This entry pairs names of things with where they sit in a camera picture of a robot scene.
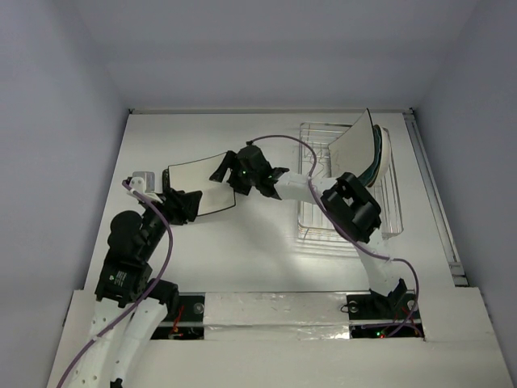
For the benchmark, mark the teal scalloped plate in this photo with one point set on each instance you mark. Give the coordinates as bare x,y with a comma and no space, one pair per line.
376,161

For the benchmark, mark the white petal pattern bowl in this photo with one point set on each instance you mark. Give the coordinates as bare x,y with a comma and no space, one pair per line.
382,156

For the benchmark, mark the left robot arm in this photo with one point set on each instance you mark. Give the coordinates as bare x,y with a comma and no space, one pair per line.
131,297

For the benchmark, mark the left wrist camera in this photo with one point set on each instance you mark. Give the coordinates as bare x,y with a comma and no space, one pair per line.
142,181

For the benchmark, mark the black floral square plate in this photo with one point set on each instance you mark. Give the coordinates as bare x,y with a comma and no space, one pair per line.
166,182

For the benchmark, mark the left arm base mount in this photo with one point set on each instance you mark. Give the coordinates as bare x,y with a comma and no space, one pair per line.
177,319

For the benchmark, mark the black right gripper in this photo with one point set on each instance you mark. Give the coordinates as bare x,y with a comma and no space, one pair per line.
235,170

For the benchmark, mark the white square plate black rim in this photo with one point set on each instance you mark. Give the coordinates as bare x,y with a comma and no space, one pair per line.
194,176

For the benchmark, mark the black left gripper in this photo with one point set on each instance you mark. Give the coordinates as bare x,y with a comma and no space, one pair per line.
174,203

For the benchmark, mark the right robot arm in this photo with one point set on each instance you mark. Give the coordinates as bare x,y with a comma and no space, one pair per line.
344,201

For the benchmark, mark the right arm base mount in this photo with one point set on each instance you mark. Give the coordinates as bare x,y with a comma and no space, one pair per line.
371,318

